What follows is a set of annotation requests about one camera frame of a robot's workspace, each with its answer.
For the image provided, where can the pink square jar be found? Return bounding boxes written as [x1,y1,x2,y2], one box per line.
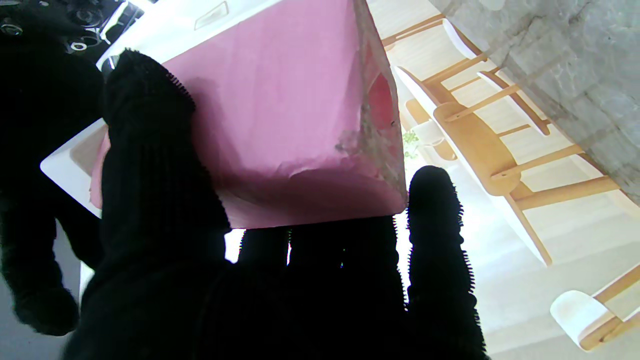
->
[89,0,408,230]

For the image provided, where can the white square jar lid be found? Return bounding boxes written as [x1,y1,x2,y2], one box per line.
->
[40,0,291,218]

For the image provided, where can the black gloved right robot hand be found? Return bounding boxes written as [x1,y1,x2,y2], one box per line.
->
[0,0,108,337]

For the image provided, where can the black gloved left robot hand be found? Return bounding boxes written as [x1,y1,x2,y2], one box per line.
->
[60,48,488,360]

